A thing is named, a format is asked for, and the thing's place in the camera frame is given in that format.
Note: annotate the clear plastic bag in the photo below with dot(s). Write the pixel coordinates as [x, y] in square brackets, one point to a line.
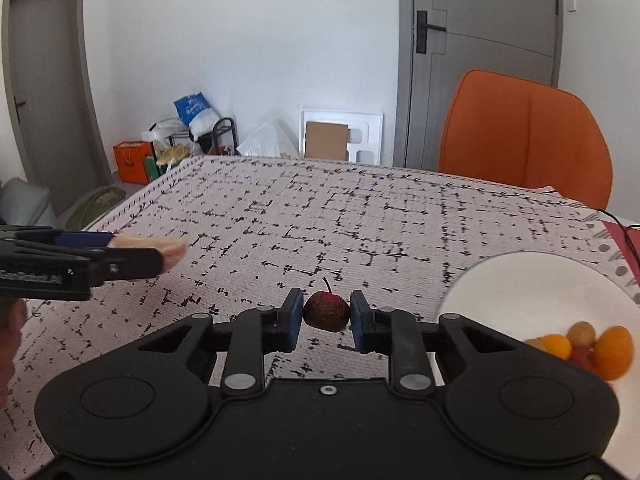
[270, 140]

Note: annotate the black metal rack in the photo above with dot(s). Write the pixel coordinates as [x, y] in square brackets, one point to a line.
[225, 135]

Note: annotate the red mat with dotted border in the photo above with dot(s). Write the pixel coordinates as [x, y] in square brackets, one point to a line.
[617, 251]

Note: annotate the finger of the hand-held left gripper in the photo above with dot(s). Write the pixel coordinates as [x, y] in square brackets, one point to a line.
[130, 262]
[85, 240]

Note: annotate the grey cushion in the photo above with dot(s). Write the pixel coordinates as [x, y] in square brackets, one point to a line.
[25, 200]

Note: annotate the small red fruit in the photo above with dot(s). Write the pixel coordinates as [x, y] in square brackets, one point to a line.
[582, 359]

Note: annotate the olive green bag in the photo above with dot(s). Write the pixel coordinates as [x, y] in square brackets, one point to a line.
[95, 207]

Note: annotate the orange paper bag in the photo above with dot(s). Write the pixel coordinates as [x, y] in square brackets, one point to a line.
[131, 162]

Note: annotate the blue and white bag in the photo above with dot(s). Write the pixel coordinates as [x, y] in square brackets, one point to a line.
[192, 107]

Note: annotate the white plastic bag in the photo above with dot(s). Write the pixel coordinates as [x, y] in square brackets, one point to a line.
[160, 132]

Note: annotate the small orange kumquat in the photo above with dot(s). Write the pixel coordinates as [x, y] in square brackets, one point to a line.
[556, 346]

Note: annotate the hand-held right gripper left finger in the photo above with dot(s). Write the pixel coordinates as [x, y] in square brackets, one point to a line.
[292, 320]

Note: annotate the white foam frame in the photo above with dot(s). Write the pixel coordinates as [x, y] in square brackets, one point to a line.
[365, 125]

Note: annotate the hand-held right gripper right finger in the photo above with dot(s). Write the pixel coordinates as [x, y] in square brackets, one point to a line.
[361, 322]

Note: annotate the orange chair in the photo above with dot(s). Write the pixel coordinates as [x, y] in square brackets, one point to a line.
[525, 135]

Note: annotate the person's left hand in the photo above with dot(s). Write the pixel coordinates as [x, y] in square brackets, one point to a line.
[11, 317]

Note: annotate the brown cardboard sheet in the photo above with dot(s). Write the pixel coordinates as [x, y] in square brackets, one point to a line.
[325, 140]

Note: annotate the green paper bag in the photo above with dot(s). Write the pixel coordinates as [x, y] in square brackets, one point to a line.
[153, 167]

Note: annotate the white plate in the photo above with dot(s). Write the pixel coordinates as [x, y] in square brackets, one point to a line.
[525, 285]

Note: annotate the grey narrow door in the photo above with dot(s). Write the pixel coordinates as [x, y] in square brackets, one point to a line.
[45, 85]

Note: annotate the yellow-brown longan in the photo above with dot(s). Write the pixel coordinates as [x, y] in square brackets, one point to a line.
[536, 344]
[581, 332]

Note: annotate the white black patterned tablecloth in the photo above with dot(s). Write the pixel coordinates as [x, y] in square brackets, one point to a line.
[300, 210]

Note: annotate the yellow slippers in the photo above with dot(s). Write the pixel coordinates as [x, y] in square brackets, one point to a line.
[172, 155]

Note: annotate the dark red round fruit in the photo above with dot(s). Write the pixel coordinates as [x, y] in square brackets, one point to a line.
[326, 312]

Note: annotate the long peeled pomelo segment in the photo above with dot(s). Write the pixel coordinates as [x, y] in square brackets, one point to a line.
[172, 251]

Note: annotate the large orange tangerine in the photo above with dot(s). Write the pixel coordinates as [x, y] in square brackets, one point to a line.
[614, 352]

